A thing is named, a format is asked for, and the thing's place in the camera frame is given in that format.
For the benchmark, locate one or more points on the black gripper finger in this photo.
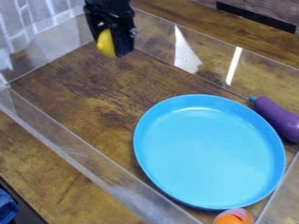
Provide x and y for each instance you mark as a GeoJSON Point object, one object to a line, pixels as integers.
{"type": "Point", "coordinates": [122, 36]}
{"type": "Point", "coordinates": [93, 25]}

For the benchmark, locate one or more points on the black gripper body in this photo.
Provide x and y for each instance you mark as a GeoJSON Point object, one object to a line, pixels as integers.
{"type": "Point", "coordinates": [114, 11]}

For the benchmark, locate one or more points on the yellow lemon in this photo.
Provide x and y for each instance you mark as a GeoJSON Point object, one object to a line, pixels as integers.
{"type": "Point", "coordinates": [105, 45]}

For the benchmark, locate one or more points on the blue oval tray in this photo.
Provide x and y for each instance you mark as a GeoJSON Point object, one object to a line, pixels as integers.
{"type": "Point", "coordinates": [209, 152]}

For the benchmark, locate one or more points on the purple toy eggplant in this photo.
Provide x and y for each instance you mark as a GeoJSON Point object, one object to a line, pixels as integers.
{"type": "Point", "coordinates": [283, 120]}

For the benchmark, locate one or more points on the blue object at corner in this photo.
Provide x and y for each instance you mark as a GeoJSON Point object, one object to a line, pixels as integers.
{"type": "Point", "coordinates": [8, 207]}

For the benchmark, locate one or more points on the orange toy fruit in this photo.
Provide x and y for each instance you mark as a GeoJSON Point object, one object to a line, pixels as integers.
{"type": "Point", "coordinates": [233, 216]}

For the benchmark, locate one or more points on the clear acrylic enclosure wall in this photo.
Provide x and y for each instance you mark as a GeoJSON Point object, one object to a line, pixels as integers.
{"type": "Point", "coordinates": [70, 104]}

